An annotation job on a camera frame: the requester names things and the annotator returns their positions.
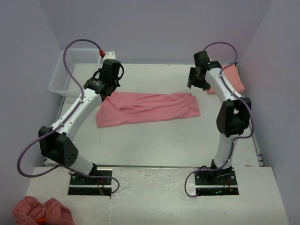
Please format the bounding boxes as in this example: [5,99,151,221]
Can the white plastic basket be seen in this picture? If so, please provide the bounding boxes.
[49,48,100,98]

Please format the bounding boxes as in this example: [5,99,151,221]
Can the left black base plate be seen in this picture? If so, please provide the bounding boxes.
[68,171,112,196]

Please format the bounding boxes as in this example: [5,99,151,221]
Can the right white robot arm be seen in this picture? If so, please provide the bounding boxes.
[187,51,251,184]

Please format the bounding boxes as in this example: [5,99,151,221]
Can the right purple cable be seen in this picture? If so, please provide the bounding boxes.
[185,41,256,199]

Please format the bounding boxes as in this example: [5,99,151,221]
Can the folded salmon t shirt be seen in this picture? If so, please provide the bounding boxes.
[206,64,245,94]

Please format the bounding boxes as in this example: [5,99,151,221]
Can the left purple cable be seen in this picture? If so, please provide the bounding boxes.
[16,38,120,194]

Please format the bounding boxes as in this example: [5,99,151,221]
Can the crumpled salmon shirt pile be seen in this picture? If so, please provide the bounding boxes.
[12,196,74,225]

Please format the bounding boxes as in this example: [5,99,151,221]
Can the pink t shirt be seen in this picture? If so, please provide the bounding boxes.
[96,92,201,128]

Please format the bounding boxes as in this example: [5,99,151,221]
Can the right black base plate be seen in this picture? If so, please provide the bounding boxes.
[195,167,239,196]

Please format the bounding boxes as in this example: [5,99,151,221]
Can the purple cable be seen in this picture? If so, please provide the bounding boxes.
[185,41,256,199]
[16,38,120,194]

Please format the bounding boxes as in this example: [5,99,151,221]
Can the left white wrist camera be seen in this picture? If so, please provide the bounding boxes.
[102,51,116,61]

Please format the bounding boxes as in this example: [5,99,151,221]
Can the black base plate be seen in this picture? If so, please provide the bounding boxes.
[195,167,239,196]
[68,171,112,196]

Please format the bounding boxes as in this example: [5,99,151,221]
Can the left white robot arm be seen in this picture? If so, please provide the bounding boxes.
[38,59,124,184]

